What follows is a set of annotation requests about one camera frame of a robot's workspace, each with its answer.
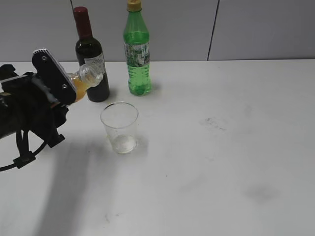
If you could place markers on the dark red wine bottle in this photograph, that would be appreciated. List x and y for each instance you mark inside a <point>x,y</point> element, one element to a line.
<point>89,50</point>

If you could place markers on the transparent plastic cup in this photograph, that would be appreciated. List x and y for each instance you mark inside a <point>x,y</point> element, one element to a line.
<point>120,122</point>

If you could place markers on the green plastic soda bottle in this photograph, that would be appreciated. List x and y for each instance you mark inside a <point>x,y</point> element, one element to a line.
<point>136,43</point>

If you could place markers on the NFC orange juice bottle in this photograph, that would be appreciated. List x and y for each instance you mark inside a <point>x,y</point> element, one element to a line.
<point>88,76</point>

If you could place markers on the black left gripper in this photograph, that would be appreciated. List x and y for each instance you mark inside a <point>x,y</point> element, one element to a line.
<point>24,103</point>

